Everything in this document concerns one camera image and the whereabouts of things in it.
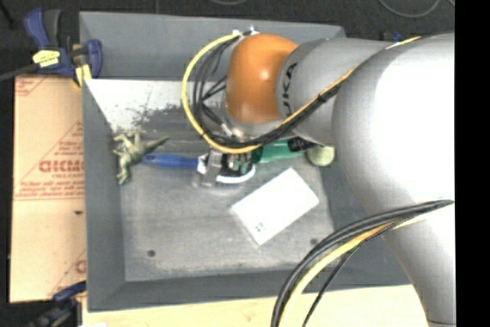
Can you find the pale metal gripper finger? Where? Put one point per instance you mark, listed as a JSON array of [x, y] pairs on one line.
[[208, 178], [213, 160]]

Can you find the blue and white brush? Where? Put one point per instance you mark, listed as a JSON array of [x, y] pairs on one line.
[[172, 161]]

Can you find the green bottle with black label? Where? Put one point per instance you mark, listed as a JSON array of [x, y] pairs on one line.
[[275, 154]]

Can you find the grey metal bin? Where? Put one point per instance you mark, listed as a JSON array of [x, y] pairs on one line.
[[183, 226]]

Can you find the white flat box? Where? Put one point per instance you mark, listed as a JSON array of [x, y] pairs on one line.
[[275, 205]]

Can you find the green toy dinosaur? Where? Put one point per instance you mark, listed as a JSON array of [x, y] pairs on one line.
[[132, 153]]

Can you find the pale green ball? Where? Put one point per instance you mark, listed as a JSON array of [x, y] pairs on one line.
[[322, 156]]

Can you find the brown cardboard board red print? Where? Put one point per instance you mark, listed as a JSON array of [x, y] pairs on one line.
[[46, 203]]

